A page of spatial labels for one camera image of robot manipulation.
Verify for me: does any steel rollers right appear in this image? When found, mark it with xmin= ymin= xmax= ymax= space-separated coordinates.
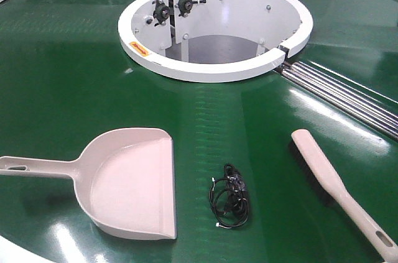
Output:
xmin=275 ymin=62 xmax=397 ymax=140

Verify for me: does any pink plastic dustpan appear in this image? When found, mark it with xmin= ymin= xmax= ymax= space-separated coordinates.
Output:
xmin=1 ymin=127 xmax=177 ymax=240

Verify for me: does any black bearing block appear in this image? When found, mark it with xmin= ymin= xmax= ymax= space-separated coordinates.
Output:
xmin=177 ymin=0 xmax=206 ymax=17
xmin=152 ymin=0 xmax=170 ymax=26

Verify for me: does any left black bearing block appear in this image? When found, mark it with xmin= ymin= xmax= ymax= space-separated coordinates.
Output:
xmin=152 ymin=0 xmax=170 ymax=26

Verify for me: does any right black bearing block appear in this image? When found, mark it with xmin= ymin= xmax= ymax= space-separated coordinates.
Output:
xmin=177 ymin=0 xmax=206 ymax=17

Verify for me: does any black cable bundle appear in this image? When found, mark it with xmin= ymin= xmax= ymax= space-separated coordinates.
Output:
xmin=207 ymin=163 xmax=250 ymax=229

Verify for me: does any white inner conveyor ring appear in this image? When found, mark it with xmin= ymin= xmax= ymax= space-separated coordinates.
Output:
xmin=118 ymin=0 xmax=314 ymax=83

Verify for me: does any beige hand broom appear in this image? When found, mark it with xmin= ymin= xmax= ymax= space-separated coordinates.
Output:
xmin=290 ymin=129 xmax=397 ymax=262

